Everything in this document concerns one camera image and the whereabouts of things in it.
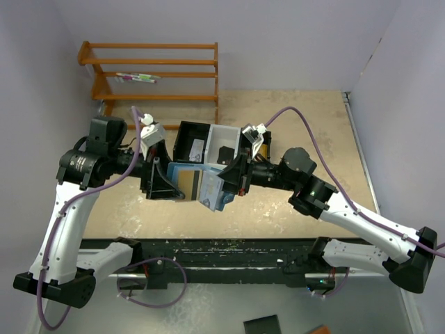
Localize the orange card holder on floor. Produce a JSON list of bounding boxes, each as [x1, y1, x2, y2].
[[305, 325, 331, 334]]

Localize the gold credit card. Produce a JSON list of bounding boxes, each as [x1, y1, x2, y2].
[[257, 142, 268, 159]]

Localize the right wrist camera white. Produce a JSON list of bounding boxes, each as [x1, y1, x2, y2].
[[241, 123, 272, 159]]

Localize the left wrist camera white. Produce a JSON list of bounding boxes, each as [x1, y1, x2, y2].
[[139, 113, 165, 159]]

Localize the black VIP credit card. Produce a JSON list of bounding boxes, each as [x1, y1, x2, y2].
[[217, 146, 234, 166]]

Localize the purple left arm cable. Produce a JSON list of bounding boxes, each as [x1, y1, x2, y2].
[[36, 106, 147, 331]]

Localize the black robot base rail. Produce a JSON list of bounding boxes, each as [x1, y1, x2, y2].
[[79, 237, 348, 289]]

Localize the blue leather card holder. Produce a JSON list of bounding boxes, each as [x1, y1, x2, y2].
[[167, 162, 235, 212]]

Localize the orange wooden rack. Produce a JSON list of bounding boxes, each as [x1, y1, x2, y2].
[[77, 41, 220, 124]]

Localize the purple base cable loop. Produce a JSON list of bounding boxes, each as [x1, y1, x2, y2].
[[116, 257, 189, 308]]

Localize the gold card with black stripe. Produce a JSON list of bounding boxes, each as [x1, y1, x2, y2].
[[177, 169, 202, 201]]

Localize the silver VIP credit card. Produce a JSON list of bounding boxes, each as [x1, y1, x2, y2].
[[189, 138, 204, 163]]

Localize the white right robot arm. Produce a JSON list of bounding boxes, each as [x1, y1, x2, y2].
[[218, 148, 437, 294]]

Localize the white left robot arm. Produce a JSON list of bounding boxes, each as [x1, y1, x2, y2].
[[13, 114, 184, 309]]

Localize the coloured markers on rack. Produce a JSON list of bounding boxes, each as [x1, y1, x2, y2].
[[115, 72, 161, 84]]

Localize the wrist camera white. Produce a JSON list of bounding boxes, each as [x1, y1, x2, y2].
[[241, 123, 272, 159], [139, 113, 165, 159]]

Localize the three-compartment sorting tray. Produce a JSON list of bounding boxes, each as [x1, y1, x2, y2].
[[172, 121, 250, 170]]

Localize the black card holder on floor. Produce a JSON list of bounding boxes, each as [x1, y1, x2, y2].
[[243, 315, 282, 334]]

